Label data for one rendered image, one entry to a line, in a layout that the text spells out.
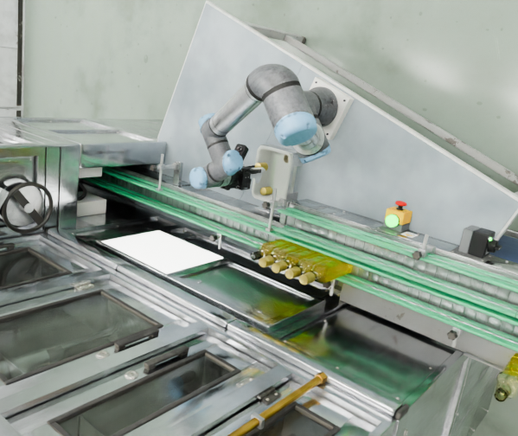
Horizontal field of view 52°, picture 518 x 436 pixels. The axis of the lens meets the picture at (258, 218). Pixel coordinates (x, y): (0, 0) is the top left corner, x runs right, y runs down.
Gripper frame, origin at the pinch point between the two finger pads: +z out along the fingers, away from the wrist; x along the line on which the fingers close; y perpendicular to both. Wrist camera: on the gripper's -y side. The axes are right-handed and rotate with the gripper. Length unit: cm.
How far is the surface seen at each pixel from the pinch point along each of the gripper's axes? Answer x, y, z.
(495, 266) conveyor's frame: 92, 12, 4
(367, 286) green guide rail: 55, 30, -3
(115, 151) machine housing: -72, 7, -13
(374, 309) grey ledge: 57, 40, 4
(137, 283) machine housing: -11, 42, -48
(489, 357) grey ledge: 97, 40, 3
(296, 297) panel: 34, 39, -13
